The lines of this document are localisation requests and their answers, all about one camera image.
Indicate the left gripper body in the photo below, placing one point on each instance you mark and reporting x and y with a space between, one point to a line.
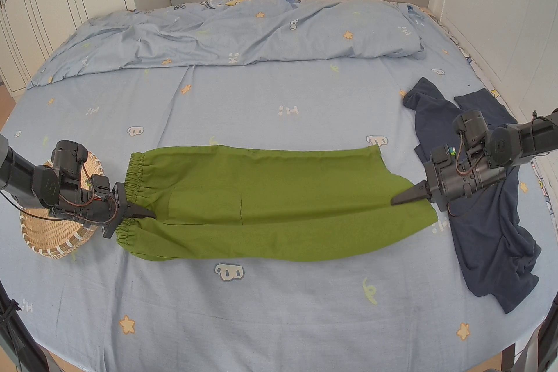
112 211

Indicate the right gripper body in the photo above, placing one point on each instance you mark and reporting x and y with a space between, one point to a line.
462 180

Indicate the green trousers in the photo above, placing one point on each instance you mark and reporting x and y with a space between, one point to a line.
283 204

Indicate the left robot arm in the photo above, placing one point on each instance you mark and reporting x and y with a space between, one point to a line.
22 178

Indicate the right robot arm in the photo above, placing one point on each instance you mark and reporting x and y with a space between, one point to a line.
525 139

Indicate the dark blue garment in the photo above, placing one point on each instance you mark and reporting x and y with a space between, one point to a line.
488 239

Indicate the round woven basket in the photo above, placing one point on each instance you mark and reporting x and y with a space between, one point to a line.
52 237

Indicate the bed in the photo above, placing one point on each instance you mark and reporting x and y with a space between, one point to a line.
279 309

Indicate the pale blue quilt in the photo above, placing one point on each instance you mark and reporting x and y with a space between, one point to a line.
244 34

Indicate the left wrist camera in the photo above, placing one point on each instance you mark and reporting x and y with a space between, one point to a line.
99 183

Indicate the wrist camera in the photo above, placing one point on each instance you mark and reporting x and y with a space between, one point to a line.
442 154
99 183

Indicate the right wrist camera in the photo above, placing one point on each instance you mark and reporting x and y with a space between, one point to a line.
442 154

